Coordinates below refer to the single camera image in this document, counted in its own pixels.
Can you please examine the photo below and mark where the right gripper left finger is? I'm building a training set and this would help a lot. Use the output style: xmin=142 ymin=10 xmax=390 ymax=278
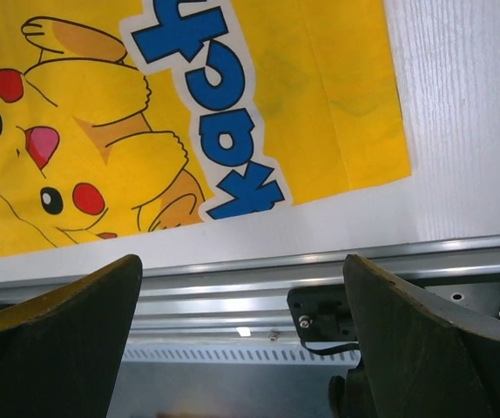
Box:
xmin=0 ymin=255 xmax=142 ymax=417

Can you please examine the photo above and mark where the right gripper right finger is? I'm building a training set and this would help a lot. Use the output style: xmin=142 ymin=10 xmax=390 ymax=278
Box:
xmin=343 ymin=254 xmax=500 ymax=417

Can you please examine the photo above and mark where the yellow pikachu cloth placemat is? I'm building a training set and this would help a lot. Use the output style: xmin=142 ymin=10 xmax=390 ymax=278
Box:
xmin=0 ymin=1 xmax=411 ymax=258

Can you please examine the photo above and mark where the perforated cable duct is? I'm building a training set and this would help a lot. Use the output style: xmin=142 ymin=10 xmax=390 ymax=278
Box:
xmin=123 ymin=344 xmax=360 ymax=366

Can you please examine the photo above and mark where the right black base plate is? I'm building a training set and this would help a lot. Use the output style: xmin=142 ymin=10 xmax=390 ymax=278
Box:
xmin=287 ymin=273 xmax=500 ymax=356

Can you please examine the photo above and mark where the aluminium mounting rail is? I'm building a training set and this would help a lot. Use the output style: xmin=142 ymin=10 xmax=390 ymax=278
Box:
xmin=0 ymin=235 xmax=500 ymax=344

